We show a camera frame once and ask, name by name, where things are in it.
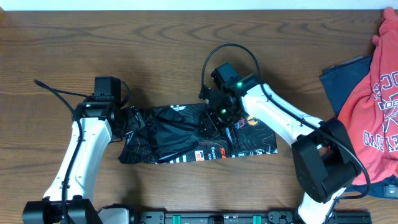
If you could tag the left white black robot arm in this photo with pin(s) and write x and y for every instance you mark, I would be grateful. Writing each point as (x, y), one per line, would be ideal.
(100, 119)

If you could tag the navy blue folded garment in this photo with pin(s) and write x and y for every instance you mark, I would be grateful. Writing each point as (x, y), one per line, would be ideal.
(339, 81)

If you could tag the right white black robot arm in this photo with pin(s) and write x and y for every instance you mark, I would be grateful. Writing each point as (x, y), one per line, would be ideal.
(324, 158)

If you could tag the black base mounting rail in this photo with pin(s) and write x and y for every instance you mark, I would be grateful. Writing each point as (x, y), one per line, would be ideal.
(217, 217)

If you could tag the black orange patterned jersey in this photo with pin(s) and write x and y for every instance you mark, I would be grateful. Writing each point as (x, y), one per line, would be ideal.
(171, 135)

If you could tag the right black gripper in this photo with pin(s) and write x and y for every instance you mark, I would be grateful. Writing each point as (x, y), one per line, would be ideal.
(213, 123)

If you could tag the red printed t-shirt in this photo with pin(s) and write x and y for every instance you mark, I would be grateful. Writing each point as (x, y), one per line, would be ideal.
(370, 112)

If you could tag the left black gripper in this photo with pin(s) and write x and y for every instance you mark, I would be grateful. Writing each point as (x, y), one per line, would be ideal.
(135, 120)

